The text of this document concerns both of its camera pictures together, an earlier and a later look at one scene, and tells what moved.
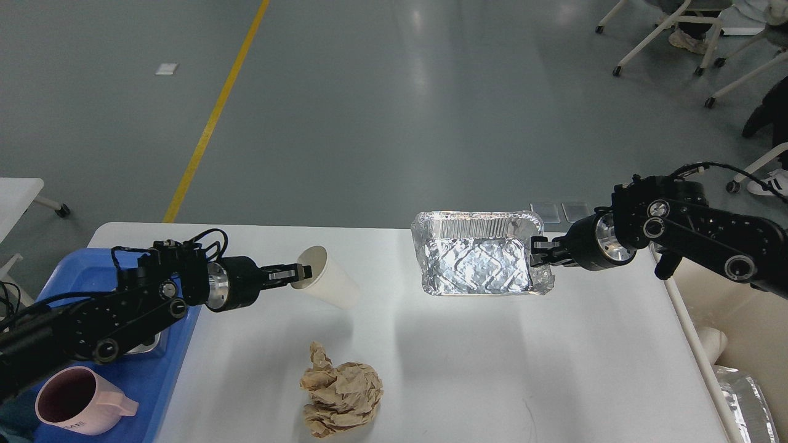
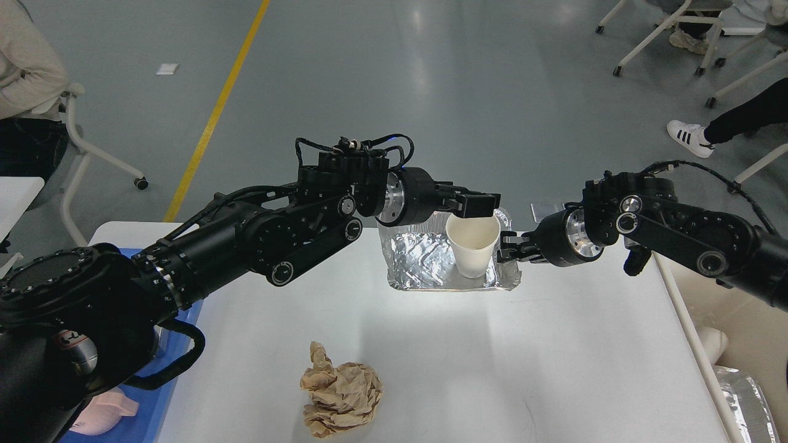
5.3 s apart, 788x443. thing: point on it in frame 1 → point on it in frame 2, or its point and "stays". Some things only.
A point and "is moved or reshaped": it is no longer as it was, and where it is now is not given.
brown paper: [341, 397] stays
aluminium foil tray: [478, 253] is moved or reshaped
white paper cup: [328, 282] → [473, 239]
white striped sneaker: [776, 183] → [691, 136]
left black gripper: [234, 282] → [411, 199]
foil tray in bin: [749, 404] stays
